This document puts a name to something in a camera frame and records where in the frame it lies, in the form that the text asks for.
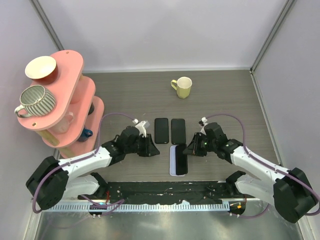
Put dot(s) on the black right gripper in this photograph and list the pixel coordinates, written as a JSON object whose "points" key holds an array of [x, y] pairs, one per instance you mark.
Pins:
{"points": [[193, 148]]}

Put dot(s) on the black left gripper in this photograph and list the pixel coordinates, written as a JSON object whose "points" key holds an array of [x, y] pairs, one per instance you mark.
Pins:
{"points": [[150, 149]]}

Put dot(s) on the blue-edged smartphone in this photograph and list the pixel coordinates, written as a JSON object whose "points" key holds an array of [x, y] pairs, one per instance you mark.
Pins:
{"points": [[161, 131]]}

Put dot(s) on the lilac phone case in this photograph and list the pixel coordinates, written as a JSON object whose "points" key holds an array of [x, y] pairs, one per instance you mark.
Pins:
{"points": [[173, 164]]}

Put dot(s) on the black smartphone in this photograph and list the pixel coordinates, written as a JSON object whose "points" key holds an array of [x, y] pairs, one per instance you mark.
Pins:
{"points": [[181, 160]]}

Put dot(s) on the black phone case two holes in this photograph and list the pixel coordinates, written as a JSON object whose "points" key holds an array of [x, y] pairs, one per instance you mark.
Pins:
{"points": [[178, 131]]}

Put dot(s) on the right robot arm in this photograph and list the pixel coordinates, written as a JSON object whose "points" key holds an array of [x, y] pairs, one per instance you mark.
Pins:
{"points": [[289, 191]]}

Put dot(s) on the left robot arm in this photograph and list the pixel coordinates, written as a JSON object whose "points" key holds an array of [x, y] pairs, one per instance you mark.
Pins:
{"points": [[54, 180]]}

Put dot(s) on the yellow faceted mug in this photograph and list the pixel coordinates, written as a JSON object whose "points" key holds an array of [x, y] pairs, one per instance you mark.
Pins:
{"points": [[182, 86]]}

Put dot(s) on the blue cup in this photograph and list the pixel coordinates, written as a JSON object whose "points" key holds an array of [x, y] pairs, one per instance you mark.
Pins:
{"points": [[85, 135]]}

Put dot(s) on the pink tiered shelf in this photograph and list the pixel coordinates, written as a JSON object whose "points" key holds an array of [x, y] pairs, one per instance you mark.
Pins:
{"points": [[74, 93]]}

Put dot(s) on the clear glass cup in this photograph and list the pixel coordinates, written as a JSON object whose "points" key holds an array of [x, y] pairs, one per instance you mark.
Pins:
{"points": [[63, 125]]}

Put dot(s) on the striped grey mug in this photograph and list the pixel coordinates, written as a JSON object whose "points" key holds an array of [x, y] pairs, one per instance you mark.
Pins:
{"points": [[35, 101]]}

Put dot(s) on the red bowl white inside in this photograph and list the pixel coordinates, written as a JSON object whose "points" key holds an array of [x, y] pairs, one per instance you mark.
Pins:
{"points": [[43, 70]]}

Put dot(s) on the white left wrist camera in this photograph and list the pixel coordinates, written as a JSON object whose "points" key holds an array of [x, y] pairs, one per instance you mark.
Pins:
{"points": [[141, 126]]}

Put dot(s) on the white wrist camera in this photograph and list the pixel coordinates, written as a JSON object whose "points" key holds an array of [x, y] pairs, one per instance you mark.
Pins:
{"points": [[203, 123], [141, 126]]}

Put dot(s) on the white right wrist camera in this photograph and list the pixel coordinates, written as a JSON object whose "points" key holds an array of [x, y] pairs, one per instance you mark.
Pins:
{"points": [[203, 123]]}

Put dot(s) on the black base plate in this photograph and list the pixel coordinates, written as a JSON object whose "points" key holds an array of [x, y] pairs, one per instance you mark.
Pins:
{"points": [[167, 192]]}

